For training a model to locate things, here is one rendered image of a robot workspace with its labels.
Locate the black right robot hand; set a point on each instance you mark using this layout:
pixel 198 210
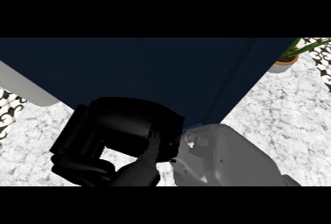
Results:
pixel 124 122

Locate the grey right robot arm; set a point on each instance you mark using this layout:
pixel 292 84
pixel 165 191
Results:
pixel 234 159

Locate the dark navy cabinet door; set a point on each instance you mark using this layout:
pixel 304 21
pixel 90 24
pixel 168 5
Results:
pixel 128 67

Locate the green plant in white pot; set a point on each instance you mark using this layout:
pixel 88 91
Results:
pixel 283 62

